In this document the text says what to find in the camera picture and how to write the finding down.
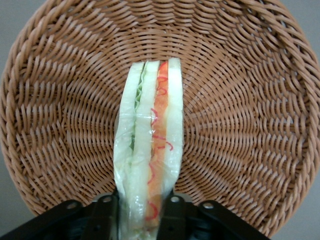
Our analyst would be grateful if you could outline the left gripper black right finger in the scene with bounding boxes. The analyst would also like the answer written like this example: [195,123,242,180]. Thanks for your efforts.
[156,194,273,240]

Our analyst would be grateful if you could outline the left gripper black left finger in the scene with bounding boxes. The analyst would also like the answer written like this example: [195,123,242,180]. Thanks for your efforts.
[0,193,120,240]

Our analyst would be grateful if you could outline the triangle sandwich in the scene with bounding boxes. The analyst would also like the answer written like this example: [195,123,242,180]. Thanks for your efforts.
[112,57,186,240]

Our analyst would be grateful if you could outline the brown round wicker basket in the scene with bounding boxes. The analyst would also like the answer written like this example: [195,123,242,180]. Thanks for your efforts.
[0,0,320,239]

